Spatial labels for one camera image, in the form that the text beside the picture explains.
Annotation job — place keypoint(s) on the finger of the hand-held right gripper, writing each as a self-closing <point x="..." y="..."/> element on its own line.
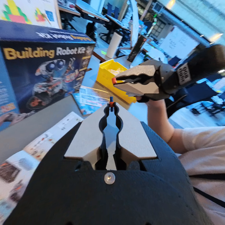
<point x="140" y="70"/>
<point x="140" y="88"/>

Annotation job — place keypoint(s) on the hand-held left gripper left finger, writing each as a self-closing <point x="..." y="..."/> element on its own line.
<point x="86" y="140"/>

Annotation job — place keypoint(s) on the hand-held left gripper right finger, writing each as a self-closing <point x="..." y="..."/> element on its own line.
<point x="135" y="140"/>

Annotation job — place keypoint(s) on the orange brick connector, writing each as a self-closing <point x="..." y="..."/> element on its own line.
<point x="114" y="80"/>

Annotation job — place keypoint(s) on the small blue brick pin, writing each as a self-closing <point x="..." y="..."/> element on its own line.
<point x="111" y="99"/>

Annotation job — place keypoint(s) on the person's right forearm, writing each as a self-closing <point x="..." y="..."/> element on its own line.
<point x="158" y="119"/>

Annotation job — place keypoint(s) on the dark office desk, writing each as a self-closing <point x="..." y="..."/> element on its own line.
<point x="91" y="11"/>
<point x="117" y="22"/>

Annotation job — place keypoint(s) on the grey desk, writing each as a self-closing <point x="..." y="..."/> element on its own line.
<point x="35" y="119"/>

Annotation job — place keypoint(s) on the black slim carton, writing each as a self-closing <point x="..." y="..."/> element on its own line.
<point x="136" y="49"/>

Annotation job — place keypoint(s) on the clear plastic bags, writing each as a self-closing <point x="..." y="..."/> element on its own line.
<point x="116" y="70"/>

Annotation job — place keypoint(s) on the whiteboard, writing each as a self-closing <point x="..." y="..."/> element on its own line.
<point x="177" y="42"/>

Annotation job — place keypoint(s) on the white paper roll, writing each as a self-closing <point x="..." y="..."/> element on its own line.
<point x="114" y="45"/>

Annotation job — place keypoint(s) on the yellow plastic bin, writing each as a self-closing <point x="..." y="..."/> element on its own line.
<point x="105" y="79"/>

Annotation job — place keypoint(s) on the blue printed leaflet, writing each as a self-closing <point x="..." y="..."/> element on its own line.
<point x="91" y="100"/>

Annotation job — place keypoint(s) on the white standing panel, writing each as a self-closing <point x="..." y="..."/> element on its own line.
<point x="134" y="26"/>

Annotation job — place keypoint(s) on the grey drawer cabinet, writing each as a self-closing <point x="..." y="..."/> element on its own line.
<point x="158" y="28"/>

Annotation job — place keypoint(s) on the white building instruction booklet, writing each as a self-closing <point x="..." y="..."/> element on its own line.
<point x="17" y="167"/>

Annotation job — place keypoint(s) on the blue toy kit box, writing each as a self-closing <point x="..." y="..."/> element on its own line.
<point x="44" y="73"/>

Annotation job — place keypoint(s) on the brick picture poster sheet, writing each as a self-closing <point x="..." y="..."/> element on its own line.
<point x="26" y="10"/>

